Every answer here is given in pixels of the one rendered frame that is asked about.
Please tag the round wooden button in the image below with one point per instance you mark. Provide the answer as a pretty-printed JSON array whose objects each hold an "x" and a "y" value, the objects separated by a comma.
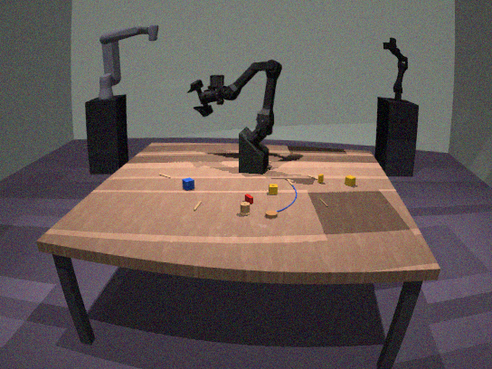
[{"x": 271, "y": 214}]

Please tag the small blue cube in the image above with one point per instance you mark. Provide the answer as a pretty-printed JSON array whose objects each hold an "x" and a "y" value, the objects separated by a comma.
[{"x": 188, "y": 183}]

